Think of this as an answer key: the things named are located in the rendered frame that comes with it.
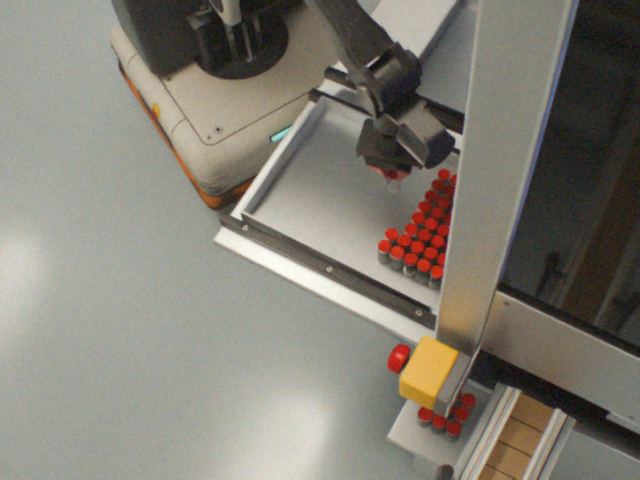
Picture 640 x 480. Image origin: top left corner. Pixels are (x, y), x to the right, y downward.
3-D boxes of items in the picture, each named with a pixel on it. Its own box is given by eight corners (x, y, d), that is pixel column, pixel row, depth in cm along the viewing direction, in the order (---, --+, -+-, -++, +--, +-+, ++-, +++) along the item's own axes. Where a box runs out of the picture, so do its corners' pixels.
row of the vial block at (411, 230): (451, 186, 133) (453, 171, 129) (400, 273, 127) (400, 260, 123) (439, 180, 134) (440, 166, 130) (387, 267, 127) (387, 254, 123)
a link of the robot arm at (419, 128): (403, 43, 105) (353, 81, 104) (463, 95, 100) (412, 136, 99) (411, 92, 116) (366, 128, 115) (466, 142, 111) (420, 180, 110)
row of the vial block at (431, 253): (475, 197, 132) (478, 183, 128) (425, 286, 125) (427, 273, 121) (463, 192, 132) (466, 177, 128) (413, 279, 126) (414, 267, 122)
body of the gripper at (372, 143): (422, 172, 119) (423, 144, 112) (355, 159, 121) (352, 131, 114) (431, 137, 121) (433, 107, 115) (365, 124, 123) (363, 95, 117)
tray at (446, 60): (625, 70, 142) (629, 58, 139) (577, 175, 132) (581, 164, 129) (459, 4, 152) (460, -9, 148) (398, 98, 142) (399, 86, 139)
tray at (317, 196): (500, 186, 133) (502, 175, 130) (428, 315, 123) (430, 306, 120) (323, 107, 142) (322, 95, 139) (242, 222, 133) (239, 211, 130)
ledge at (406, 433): (509, 407, 118) (511, 404, 116) (470, 483, 113) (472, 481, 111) (426, 366, 122) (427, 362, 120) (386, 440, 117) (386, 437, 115)
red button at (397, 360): (421, 359, 110) (423, 349, 107) (408, 384, 109) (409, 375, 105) (397, 347, 111) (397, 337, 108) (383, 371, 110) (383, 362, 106)
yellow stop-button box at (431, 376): (467, 373, 111) (472, 356, 104) (444, 418, 108) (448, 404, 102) (419, 349, 113) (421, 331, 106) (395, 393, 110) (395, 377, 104)
